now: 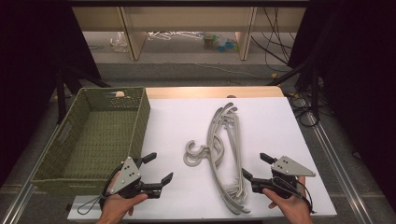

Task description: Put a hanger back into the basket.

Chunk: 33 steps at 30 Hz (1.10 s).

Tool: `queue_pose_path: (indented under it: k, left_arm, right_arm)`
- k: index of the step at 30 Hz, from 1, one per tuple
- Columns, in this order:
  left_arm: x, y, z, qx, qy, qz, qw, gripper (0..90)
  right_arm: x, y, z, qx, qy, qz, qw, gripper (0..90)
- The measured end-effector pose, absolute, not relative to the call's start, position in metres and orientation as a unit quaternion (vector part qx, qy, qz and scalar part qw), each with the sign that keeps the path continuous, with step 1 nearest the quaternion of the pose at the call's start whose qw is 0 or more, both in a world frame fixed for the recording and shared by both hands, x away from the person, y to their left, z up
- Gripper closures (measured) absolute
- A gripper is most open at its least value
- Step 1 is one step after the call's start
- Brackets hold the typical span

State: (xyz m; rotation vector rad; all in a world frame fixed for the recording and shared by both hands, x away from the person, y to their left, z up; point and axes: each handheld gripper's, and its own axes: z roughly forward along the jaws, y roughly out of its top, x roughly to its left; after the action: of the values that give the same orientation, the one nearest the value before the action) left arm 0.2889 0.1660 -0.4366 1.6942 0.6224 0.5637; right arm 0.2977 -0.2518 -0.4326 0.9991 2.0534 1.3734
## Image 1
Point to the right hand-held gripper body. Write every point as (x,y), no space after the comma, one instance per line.
(288,168)

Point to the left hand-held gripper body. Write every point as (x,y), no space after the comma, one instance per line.
(127,174)

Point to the green woven basket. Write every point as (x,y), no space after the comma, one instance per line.
(93,140)

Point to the person's left hand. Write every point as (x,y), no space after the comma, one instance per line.
(115,208)

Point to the person's right hand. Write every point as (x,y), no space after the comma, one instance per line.
(294,208)

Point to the white table mat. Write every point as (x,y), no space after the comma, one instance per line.
(271,130)

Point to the black metal stand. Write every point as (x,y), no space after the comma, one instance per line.
(315,93)
(61,96)

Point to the black curtain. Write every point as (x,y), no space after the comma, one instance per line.
(358,77)
(31,77)

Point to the clear plastic bag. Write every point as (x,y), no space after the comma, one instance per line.
(119,42)

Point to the pile of colourful toys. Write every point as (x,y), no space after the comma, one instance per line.
(221,43)

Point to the metal floor rail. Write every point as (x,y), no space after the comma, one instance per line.
(18,202)
(342,180)

